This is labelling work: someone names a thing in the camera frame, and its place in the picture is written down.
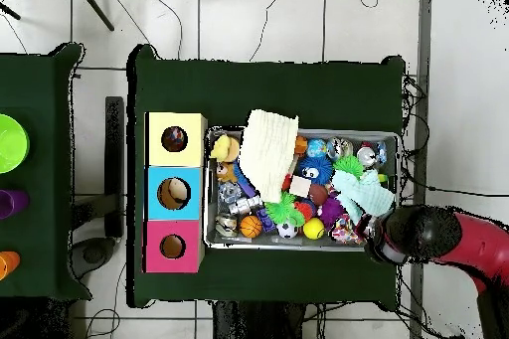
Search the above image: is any yellow ball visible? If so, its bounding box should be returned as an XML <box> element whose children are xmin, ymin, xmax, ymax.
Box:
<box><xmin>302</xmin><ymin>217</ymin><xmax>326</xmax><ymax>242</ymax></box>

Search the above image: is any orange basketball toy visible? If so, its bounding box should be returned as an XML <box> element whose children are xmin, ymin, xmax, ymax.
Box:
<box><xmin>239</xmin><ymin>214</ymin><xmax>264</xmax><ymax>240</ymax></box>

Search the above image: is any green spiky ball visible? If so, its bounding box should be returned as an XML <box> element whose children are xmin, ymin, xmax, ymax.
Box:
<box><xmin>332</xmin><ymin>154</ymin><xmax>366</xmax><ymax>179</ymax></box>

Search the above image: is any mint waffle cloth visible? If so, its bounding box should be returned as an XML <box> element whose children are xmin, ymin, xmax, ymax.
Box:
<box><xmin>330</xmin><ymin>168</ymin><xmax>396</xmax><ymax>225</ymax></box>

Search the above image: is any shallow mesh bin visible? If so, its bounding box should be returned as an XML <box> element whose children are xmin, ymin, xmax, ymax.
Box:
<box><xmin>202</xmin><ymin>125</ymin><xmax>402</xmax><ymax>254</ymax></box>

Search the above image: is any small soccer ball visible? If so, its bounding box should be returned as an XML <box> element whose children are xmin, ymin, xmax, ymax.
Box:
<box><xmin>275</xmin><ymin>221</ymin><xmax>300</xmax><ymax>240</ymax></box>

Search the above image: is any purple cup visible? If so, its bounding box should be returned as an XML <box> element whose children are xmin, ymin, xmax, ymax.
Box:
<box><xmin>0</xmin><ymin>189</ymin><xmax>31</xmax><ymax>220</ymax></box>

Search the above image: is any orange cup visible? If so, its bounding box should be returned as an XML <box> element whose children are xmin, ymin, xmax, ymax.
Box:
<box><xmin>0</xmin><ymin>251</ymin><xmax>22</xmax><ymax>281</ymax></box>

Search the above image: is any black upright panel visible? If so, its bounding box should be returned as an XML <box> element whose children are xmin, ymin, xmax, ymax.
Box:
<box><xmin>103</xmin><ymin>95</ymin><xmax>125</xmax><ymax>239</ymax></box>

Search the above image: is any grey rounded stand base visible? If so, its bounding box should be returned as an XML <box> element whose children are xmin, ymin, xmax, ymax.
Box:
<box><xmin>69</xmin><ymin>237</ymin><xmax>117</xmax><ymax>280</ymax></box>

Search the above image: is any dark green side table cloth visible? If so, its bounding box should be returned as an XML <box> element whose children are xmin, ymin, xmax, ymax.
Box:
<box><xmin>0</xmin><ymin>43</ymin><xmax>93</xmax><ymax>301</ymax></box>

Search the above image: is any yellow plush duck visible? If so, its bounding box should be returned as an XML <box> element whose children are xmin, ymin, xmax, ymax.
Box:
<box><xmin>209</xmin><ymin>133</ymin><xmax>241</xmax><ymax>164</ymax></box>

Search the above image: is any wooden box with three holes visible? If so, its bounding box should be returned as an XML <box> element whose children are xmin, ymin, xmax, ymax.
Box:
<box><xmin>141</xmin><ymin>110</ymin><xmax>209</xmax><ymax>274</ymax></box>

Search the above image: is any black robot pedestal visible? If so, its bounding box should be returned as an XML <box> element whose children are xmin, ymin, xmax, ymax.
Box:
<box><xmin>212</xmin><ymin>300</ymin><xmax>305</xmax><ymax>339</ymax></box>

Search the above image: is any globe print ball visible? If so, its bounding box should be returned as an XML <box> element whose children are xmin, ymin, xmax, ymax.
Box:
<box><xmin>304</xmin><ymin>138</ymin><xmax>328</xmax><ymax>159</ymax></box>

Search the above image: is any black tripod leg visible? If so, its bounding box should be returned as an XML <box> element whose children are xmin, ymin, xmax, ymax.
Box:
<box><xmin>0</xmin><ymin>1</ymin><xmax>22</xmax><ymax>21</ymax></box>
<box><xmin>73</xmin><ymin>0</ymin><xmax>115</xmax><ymax>33</ymax></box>

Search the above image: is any cream waffle cloth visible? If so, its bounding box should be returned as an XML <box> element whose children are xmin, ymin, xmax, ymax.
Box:
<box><xmin>238</xmin><ymin>108</ymin><xmax>299</xmax><ymax>204</ymax></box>

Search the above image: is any colourful patterned cloth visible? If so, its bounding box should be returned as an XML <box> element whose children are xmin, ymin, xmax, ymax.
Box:
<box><xmin>161</xmin><ymin>126</ymin><xmax>188</xmax><ymax>152</ymax></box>
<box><xmin>329</xmin><ymin>213</ymin><xmax>365</xmax><ymax>246</ymax></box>

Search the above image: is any lime green bowl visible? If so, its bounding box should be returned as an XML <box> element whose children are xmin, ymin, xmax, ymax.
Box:
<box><xmin>0</xmin><ymin>113</ymin><xmax>31</xmax><ymax>175</ymax></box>

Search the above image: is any thin black floor cable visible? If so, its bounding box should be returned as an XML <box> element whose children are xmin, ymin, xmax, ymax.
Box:
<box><xmin>401</xmin><ymin>179</ymin><xmax>509</xmax><ymax>199</ymax></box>

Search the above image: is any blue spiky ball with eyes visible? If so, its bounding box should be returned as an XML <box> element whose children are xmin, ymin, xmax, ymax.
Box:
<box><xmin>295</xmin><ymin>154</ymin><xmax>334</xmax><ymax>186</ymax></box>

